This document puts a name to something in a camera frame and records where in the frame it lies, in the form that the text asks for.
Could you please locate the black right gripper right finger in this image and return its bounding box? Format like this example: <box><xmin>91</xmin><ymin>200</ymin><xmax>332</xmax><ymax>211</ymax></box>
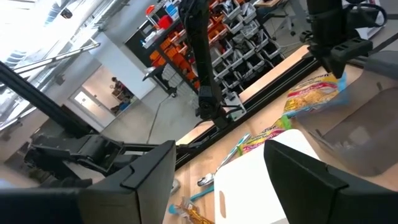
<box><xmin>263</xmin><ymin>139</ymin><xmax>398</xmax><ymax>224</ymax></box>

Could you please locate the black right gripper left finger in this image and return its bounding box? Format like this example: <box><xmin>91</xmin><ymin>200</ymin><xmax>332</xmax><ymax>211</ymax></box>
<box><xmin>0</xmin><ymin>139</ymin><xmax>177</xmax><ymax>224</ymax></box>

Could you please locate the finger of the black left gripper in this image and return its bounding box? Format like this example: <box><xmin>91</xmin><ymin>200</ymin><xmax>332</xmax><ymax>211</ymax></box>
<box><xmin>323</xmin><ymin>37</ymin><xmax>374</xmax><ymax>78</ymax></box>

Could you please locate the white plastic bin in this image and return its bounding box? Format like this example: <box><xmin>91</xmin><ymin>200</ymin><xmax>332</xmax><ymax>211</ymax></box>
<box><xmin>213</xmin><ymin>129</ymin><xmax>321</xmax><ymax>224</ymax></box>

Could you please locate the blue yellow snack packet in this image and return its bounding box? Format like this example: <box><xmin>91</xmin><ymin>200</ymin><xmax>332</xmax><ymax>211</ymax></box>
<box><xmin>282</xmin><ymin>73</ymin><xmax>348</xmax><ymax>119</ymax></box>

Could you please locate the yellow green candy packet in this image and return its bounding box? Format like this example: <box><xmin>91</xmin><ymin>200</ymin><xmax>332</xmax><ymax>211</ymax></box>
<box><xmin>238</xmin><ymin>114</ymin><xmax>293</xmax><ymax>156</ymax></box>

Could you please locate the grey plastic holder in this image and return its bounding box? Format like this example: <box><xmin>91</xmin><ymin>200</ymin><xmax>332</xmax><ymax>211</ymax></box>
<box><xmin>294</xmin><ymin>51</ymin><xmax>398</xmax><ymax>178</ymax></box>

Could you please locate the shelf with storage bins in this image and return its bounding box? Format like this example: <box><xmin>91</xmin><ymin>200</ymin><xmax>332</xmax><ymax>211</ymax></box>
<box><xmin>126</xmin><ymin>0</ymin><xmax>285</xmax><ymax>97</ymax></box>

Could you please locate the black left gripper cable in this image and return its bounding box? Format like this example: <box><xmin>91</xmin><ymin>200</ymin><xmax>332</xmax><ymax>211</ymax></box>
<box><xmin>345</xmin><ymin>1</ymin><xmax>388</xmax><ymax>29</ymax></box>

